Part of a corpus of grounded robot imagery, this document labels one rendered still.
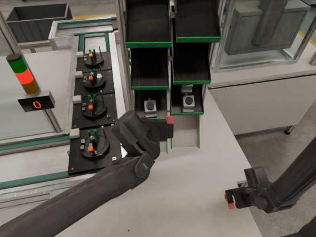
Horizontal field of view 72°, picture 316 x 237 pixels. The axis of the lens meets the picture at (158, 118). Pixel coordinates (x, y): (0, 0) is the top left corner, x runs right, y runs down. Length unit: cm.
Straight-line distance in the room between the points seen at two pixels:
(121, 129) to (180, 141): 58
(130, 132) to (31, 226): 25
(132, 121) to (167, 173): 65
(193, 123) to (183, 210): 39
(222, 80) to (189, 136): 73
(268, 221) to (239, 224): 105
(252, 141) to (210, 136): 125
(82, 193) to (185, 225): 66
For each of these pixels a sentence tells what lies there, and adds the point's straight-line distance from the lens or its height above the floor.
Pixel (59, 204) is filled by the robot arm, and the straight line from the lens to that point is 43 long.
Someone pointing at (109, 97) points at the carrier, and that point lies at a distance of 132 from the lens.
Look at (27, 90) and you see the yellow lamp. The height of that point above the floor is 128.
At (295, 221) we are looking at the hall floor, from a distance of 221.
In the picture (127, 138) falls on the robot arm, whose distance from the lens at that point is 49.
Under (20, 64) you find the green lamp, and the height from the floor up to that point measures 139.
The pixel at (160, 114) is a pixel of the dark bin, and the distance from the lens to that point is 88.
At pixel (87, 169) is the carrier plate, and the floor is 97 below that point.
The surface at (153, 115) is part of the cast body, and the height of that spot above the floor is 122.
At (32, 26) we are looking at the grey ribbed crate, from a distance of 284.
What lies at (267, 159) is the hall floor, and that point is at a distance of 241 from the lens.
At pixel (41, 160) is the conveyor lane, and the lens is 122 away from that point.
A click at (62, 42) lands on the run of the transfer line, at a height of 92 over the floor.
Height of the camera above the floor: 184
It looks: 48 degrees down
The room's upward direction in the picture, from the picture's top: straight up
